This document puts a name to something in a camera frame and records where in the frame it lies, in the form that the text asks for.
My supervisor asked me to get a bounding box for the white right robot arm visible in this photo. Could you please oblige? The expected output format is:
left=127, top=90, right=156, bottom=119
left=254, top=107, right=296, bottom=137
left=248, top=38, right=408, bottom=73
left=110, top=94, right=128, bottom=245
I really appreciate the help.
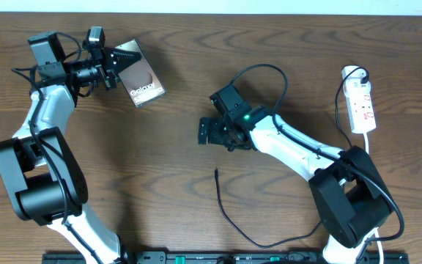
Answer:
left=199, top=84, right=399, bottom=263

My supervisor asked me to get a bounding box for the white power strip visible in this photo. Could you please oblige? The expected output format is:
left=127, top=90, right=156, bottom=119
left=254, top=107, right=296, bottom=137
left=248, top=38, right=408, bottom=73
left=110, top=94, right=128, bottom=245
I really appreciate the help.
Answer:
left=342, top=78, right=377, bottom=134

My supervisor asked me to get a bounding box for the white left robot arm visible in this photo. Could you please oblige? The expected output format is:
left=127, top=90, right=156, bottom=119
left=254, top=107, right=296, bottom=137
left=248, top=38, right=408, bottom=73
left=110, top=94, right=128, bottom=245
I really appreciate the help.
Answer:
left=0, top=43, right=142, bottom=263

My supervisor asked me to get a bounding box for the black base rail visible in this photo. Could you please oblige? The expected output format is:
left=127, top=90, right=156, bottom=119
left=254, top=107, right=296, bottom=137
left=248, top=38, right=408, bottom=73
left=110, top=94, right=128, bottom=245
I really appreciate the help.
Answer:
left=41, top=251, right=410, bottom=264

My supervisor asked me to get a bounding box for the black charging cable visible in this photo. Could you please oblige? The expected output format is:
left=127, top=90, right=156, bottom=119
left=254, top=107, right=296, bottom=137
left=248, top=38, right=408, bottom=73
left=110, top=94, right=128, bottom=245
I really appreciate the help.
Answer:
left=213, top=65, right=371, bottom=249

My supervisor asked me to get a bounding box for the white USB charger adapter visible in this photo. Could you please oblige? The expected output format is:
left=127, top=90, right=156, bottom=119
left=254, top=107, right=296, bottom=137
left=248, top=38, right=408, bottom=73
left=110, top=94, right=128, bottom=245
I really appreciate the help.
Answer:
left=341, top=65, right=370, bottom=84

